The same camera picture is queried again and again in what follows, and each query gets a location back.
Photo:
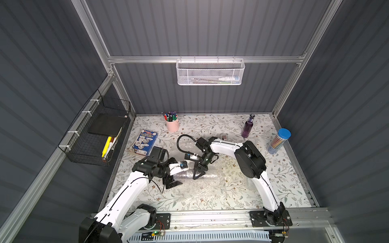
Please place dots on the blue children's book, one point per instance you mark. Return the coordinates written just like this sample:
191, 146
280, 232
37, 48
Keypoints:
144, 142

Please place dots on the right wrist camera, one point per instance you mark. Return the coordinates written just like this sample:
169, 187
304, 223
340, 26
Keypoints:
192, 157

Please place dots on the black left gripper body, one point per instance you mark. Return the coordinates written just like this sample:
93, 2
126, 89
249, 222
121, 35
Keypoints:
169, 178

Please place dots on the yellow highlighter marker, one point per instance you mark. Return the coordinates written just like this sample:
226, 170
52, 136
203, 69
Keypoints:
106, 147

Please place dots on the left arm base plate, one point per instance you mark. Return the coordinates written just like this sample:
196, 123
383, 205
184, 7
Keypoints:
161, 221

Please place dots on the white wire mesh basket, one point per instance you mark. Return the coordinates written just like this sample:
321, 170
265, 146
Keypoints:
210, 72

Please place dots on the clear tape dispenser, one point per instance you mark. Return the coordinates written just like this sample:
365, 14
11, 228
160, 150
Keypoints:
224, 137

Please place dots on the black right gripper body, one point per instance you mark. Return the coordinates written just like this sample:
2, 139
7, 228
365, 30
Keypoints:
203, 163

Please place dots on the purple bottle left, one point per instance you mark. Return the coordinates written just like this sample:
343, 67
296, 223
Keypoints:
248, 126

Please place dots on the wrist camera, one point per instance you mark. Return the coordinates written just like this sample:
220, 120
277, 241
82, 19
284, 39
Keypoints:
178, 167
192, 157

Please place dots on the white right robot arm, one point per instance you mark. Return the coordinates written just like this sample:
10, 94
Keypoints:
251, 163

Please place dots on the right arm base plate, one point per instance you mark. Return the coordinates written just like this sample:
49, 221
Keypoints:
261, 218

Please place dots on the pink pen holder cup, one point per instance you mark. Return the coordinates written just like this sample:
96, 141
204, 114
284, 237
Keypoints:
173, 126

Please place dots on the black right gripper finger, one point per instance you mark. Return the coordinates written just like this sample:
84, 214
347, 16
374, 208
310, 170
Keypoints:
203, 169
197, 173

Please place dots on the blue-lidded pencil tube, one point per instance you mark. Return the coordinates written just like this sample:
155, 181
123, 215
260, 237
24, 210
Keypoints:
282, 136

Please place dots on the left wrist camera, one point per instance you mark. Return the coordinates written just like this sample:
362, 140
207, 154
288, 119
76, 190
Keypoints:
178, 167

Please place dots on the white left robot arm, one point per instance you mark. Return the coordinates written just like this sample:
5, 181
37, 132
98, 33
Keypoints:
111, 224

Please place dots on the black wire wall basket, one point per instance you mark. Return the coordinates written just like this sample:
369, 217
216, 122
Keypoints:
101, 118

